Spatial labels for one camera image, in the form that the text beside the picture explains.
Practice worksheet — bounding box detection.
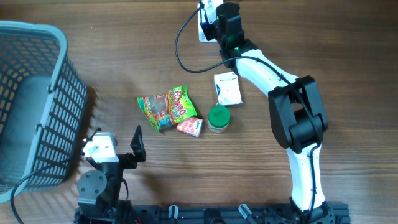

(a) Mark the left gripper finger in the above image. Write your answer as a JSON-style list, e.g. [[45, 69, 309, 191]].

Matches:
[[87, 127, 102, 140], [130, 125, 146, 162]]

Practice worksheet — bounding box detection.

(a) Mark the Haribo gummy candy bag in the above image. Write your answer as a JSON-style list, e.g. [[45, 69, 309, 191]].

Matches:
[[137, 85, 197, 131]]

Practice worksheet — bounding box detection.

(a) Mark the red orange snack pack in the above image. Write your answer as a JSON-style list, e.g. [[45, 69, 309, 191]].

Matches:
[[177, 117, 203, 137]]

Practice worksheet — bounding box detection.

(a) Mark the white tissue pack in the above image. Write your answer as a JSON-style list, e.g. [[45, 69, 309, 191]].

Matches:
[[214, 72, 243, 106]]

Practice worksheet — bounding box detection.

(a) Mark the green lid jar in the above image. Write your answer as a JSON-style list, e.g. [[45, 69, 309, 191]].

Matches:
[[208, 105, 231, 133]]

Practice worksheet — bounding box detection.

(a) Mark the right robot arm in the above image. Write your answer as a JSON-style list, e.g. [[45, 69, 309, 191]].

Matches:
[[198, 1, 328, 223]]

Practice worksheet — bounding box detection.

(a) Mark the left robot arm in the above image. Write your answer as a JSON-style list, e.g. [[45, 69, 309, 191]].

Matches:
[[73, 126, 146, 224]]

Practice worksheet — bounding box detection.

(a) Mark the white barcode scanner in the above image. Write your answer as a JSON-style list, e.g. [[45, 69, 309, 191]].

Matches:
[[197, 1, 216, 43]]

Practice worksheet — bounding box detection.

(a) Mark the black right camera cable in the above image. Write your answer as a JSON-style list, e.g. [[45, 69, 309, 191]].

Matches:
[[174, 2, 318, 218]]

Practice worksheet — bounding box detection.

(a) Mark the black camera cable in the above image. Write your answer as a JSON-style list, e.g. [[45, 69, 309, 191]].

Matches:
[[9, 157, 83, 224], [174, 2, 318, 218]]

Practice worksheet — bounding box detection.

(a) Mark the black left camera cable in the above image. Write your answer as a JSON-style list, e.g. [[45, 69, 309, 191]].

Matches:
[[9, 157, 83, 224]]

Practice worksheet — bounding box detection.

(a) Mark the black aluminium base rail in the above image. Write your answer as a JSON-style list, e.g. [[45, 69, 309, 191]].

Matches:
[[73, 203, 351, 224]]

